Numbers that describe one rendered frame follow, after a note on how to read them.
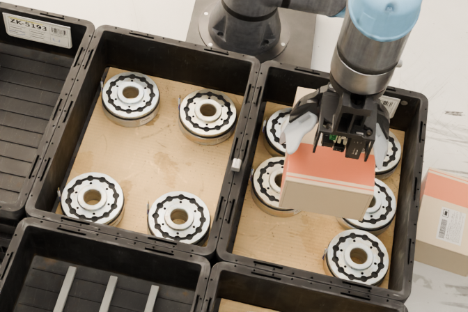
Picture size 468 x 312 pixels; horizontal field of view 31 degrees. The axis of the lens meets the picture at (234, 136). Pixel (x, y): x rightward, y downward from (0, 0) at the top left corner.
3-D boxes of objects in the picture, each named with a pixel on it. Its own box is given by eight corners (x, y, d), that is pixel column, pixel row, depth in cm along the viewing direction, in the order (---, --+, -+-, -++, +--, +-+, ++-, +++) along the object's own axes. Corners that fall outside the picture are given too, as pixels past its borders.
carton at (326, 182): (290, 115, 128) (297, 86, 121) (368, 129, 128) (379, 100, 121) (278, 207, 119) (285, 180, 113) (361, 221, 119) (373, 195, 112)
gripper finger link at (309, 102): (281, 117, 113) (326, 92, 107) (282, 108, 114) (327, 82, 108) (306, 133, 115) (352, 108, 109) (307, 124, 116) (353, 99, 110)
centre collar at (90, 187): (80, 184, 139) (79, 182, 138) (109, 187, 139) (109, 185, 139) (74, 209, 136) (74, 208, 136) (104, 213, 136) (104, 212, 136)
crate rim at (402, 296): (260, 66, 150) (262, 58, 148) (425, 102, 149) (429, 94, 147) (212, 264, 128) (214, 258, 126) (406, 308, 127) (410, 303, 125)
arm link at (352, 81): (338, 20, 100) (406, 32, 99) (331, 44, 103) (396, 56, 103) (333, 69, 95) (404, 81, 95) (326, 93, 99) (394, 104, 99)
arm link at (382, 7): (428, -42, 91) (428, 17, 86) (402, 25, 100) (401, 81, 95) (356, -53, 91) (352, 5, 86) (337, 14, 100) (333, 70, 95)
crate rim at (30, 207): (98, 30, 152) (98, 21, 150) (260, 66, 150) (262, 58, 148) (23, 221, 129) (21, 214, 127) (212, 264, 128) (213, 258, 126)
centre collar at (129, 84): (122, 80, 152) (122, 77, 151) (147, 87, 151) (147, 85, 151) (112, 100, 149) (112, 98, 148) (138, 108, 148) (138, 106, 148)
